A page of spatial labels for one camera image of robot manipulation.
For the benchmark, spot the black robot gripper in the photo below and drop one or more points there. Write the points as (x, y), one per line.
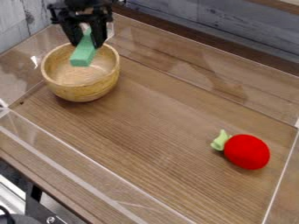
(71, 12)

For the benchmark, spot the green foam block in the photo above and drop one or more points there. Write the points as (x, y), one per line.
(85, 51)

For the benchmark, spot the brown wooden bowl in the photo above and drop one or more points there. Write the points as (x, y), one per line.
(81, 83)

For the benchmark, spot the red plush tomato toy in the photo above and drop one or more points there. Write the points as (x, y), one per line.
(244, 149)

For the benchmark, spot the black metal table bracket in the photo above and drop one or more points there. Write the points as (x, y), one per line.
(37, 210)

